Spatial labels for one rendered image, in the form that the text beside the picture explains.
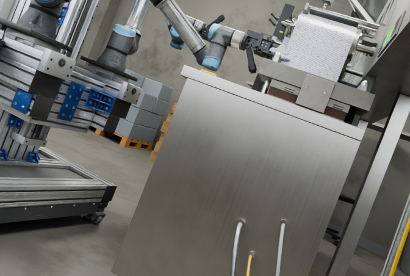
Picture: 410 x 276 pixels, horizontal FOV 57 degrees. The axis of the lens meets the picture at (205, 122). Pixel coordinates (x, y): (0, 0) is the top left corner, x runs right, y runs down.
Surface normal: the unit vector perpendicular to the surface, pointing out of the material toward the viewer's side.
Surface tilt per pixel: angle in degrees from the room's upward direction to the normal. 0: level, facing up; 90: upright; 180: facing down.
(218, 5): 90
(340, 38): 90
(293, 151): 90
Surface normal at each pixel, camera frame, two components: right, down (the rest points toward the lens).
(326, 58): -0.24, -0.09
